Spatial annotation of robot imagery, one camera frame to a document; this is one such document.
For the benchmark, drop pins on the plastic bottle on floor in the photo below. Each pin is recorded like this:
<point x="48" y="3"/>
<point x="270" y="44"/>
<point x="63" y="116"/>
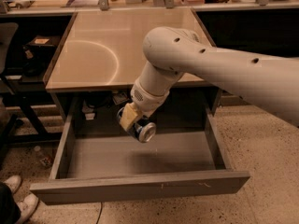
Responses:
<point x="43" y="156"/>

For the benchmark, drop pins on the dark office chair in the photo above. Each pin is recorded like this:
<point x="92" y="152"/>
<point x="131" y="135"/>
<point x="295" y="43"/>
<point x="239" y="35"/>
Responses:
<point x="7" y="32"/>

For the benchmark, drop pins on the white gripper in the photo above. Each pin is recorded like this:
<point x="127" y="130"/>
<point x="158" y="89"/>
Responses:
<point x="147" y="101"/>

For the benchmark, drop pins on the black box with label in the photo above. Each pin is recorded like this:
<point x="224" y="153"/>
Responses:
<point x="44" y="42"/>

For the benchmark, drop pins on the white shoe lower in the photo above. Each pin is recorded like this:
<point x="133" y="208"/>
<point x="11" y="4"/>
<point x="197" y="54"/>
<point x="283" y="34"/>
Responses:
<point x="27" y="207"/>

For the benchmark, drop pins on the grey open top drawer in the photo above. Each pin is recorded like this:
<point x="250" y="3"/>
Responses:
<point x="96" y="161"/>

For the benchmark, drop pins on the white shoe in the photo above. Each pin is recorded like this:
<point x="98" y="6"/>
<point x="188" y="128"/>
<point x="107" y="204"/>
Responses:
<point x="14" y="183"/>
<point x="27" y="207"/>

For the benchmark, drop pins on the white paper tag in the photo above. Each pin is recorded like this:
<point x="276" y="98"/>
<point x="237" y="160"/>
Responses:
<point x="120" y="97"/>

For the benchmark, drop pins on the grey cabinet with beige top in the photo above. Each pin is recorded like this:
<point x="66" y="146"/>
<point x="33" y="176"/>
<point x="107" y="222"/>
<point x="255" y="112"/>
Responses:
<point x="103" y="49"/>

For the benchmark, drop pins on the white shoe upper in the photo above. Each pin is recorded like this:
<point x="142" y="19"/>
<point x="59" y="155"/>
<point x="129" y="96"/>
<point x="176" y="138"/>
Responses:
<point x="14" y="183"/>

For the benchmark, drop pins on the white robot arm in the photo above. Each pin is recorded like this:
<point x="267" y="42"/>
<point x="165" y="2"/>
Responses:
<point x="269" y="82"/>

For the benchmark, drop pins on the blue pepsi can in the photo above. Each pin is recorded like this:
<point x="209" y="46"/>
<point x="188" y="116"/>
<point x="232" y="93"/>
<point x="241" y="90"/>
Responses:
<point x="142" y="130"/>

